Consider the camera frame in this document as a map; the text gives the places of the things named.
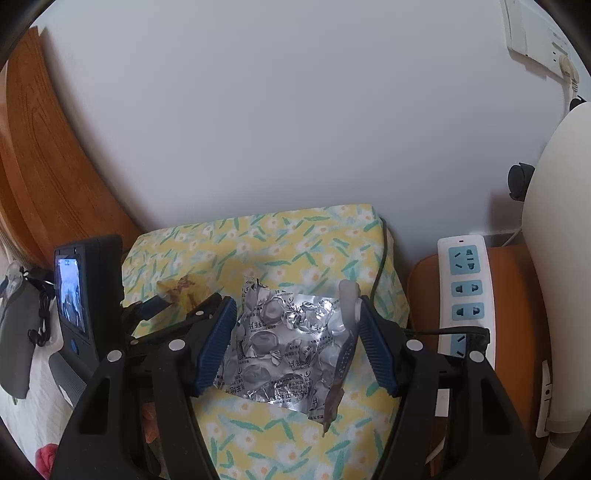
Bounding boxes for grey fabric device bag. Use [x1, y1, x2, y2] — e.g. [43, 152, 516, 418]
[0, 262, 41, 399]

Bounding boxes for black power cable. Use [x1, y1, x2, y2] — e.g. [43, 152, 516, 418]
[368, 216, 389, 301]

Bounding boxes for white power strip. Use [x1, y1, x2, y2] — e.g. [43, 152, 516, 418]
[435, 233, 498, 372]

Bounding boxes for white cylindrical appliance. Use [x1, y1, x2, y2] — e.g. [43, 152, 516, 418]
[521, 101, 591, 478]

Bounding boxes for white wall socket panel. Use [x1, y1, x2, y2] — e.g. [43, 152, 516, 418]
[500, 0, 580, 84]

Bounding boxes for orange wooden nightstand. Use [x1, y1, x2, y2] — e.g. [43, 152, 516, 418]
[406, 244, 551, 461]

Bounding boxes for orange wooden headboard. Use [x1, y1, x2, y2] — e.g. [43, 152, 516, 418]
[1, 27, 141, 268]

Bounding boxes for black camera screen unit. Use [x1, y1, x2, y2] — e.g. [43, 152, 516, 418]
[54, 234, 124, 379]

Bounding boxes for yellow floral bed sheet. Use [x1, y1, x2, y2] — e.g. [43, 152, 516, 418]
[122, 204, 409, 479]

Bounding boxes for yellow candy wrapper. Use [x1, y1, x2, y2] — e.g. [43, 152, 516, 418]
[156, 274, 212, 316]

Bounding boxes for silver foil blister pack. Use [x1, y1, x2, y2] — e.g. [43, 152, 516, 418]
[214, 280, 361, 430]

